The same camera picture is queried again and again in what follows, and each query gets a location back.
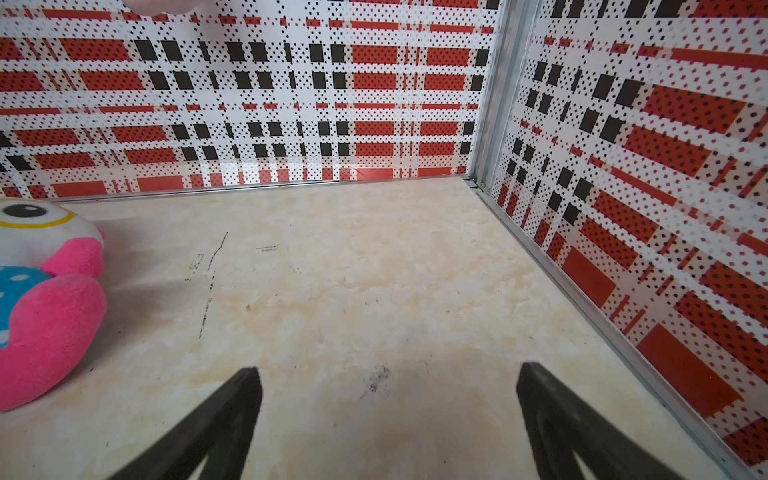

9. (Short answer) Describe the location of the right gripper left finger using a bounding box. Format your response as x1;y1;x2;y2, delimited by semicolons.
112;367;263;479

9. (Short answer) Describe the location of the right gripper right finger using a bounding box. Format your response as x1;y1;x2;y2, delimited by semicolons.
516;362;681;479

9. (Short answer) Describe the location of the pink hanging plush toy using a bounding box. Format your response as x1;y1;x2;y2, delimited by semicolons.
123;0;202;16

